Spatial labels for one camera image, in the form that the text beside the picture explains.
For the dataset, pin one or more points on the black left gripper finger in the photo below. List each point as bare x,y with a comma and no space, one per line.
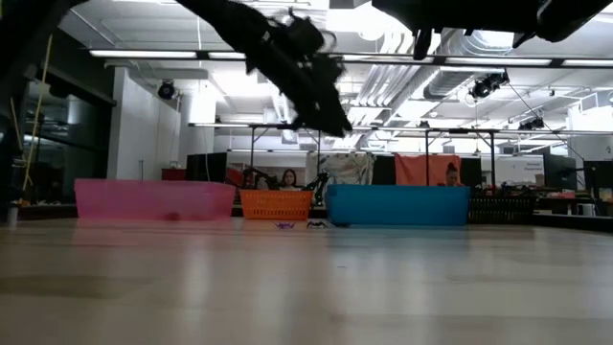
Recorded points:
342,115
318,115

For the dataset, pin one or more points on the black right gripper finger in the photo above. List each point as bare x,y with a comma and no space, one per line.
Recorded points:
407,5
422,43

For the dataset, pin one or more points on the black distant robot arm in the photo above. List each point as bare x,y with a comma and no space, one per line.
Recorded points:
258,178
321,184

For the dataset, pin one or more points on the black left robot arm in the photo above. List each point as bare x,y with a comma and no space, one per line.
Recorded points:
225,19

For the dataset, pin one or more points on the colourful patchwork banner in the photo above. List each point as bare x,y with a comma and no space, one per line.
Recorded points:
347,168

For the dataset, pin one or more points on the person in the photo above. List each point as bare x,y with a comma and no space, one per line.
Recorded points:
451,175
288,178

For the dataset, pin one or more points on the black ceiling spotlight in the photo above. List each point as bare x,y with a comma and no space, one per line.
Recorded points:
488,85
531,123

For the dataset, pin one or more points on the orange panel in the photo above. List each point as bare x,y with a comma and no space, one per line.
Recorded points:
416,170

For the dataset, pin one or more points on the orange plastic basket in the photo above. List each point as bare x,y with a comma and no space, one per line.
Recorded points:
275,205

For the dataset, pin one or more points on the blue plastic bin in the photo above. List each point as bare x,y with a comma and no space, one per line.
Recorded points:
397,206

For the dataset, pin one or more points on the purple plastic spider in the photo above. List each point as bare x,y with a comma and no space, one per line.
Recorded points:
285,224

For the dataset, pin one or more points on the black round ceiling fixture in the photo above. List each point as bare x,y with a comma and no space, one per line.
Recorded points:
166,90

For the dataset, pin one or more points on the black computer monitor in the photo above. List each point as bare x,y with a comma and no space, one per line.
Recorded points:
598,175
560,172

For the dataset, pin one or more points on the black plastic basket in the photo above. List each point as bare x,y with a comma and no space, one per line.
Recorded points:
503,211

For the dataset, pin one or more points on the pink plastic bin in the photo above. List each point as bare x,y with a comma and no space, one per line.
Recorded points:
153,201

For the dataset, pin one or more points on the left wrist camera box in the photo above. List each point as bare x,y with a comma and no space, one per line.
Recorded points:
333,69

